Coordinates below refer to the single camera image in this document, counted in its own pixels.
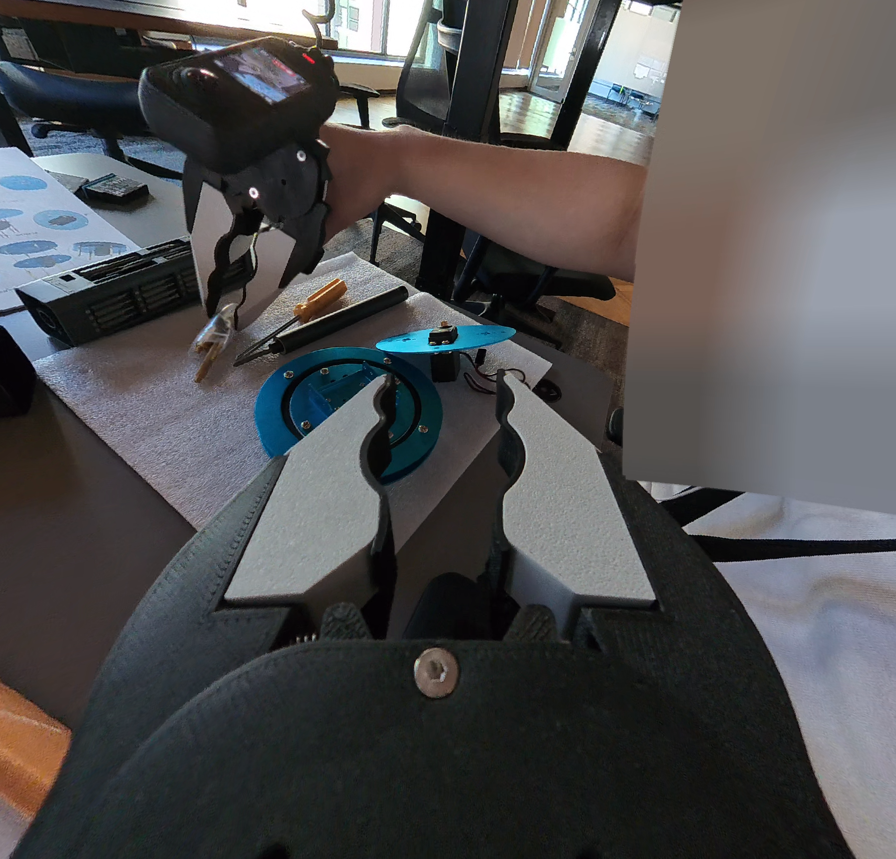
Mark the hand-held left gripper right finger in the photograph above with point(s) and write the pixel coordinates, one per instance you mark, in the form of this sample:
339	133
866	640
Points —
574	523

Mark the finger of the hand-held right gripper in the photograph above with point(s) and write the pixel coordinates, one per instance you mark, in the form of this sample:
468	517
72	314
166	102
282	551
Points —
269	264
204	257

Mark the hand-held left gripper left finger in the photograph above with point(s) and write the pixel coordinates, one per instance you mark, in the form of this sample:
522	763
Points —
308	523

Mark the clear bag of brass standoffs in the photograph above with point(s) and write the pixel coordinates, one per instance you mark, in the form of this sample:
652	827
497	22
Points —
218	330

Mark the person's right forearm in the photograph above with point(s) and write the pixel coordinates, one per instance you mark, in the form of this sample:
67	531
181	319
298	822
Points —
490	187

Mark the grey desk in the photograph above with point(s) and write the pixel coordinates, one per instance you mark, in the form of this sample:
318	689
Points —
70	523

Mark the black bit set case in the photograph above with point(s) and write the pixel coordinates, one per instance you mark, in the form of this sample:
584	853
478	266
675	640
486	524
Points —
126	306

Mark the blue round metal base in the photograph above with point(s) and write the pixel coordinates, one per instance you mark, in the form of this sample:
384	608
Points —
280	425

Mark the small dark grey case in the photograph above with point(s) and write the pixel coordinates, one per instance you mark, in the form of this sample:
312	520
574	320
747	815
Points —
115	190

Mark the blue disc with black servo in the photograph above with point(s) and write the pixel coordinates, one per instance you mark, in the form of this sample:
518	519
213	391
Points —
406	344

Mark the white foam mat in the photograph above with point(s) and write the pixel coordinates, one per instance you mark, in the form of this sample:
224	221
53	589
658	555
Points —
140	411

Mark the black office chair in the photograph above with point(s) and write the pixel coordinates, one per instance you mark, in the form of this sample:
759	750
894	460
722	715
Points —
63	99
420	82
553	281

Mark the printed instruction sheet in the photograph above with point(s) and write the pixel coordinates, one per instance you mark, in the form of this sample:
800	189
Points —
42	201

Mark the window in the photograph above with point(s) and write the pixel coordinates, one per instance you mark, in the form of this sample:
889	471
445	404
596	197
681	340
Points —
280	4

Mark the person's white shirt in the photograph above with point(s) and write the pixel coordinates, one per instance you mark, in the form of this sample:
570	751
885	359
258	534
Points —
805	663

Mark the black frame table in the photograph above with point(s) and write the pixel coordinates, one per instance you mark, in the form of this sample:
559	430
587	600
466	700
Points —
483	68

